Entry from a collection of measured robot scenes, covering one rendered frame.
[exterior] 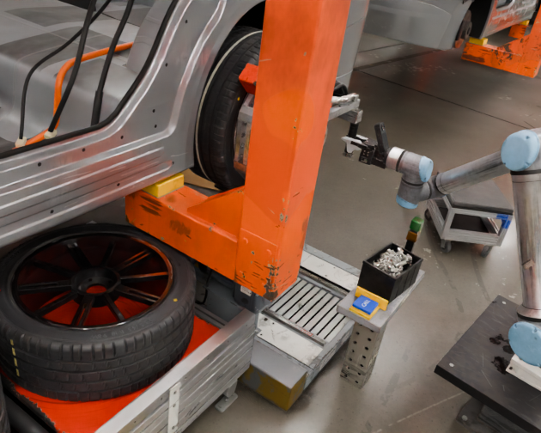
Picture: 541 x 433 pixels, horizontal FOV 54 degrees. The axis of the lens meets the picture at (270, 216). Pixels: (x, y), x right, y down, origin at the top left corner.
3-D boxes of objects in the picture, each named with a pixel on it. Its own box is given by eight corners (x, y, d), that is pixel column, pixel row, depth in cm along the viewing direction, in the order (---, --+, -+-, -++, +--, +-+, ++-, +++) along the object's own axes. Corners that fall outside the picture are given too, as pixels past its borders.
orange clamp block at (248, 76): (255, 76, 196) (246, 62, 188) (273, 82, 192) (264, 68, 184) (246, 92, 194) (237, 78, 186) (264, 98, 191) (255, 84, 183)
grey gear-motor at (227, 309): (203, 281, 247) (209, 216, 229) (278, 324, 229) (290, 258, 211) (177, 300, 234) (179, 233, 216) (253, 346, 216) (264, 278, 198)
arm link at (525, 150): (585, 359, 171) (568, 123, 161) (550, 377, 163) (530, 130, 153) (541, 346, 184) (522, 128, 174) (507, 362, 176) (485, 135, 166)
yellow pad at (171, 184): (157, 173, 204) (158, 161, 202) (185, 186, 198) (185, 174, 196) (130, 185, 194) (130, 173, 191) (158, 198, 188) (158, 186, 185)
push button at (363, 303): (360, 298, 190) (361, 294, 189) (377, 307, 187) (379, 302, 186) (350, 307, 185) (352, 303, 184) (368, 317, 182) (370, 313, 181)
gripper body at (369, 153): (356, 161, 219) (383, 170, 214) (361, 141, 214) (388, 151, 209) (364, 155, 225) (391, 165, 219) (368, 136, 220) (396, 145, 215)
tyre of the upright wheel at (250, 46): (149, 158, 202) (234, 187, 261) (197, 180, 192) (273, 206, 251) (218, -7, 198) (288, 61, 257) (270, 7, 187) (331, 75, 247)
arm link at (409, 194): (426, 207, 218) (434, 180, 212) (404, 212, 213) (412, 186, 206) (410, 196, 225) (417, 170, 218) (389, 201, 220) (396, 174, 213)
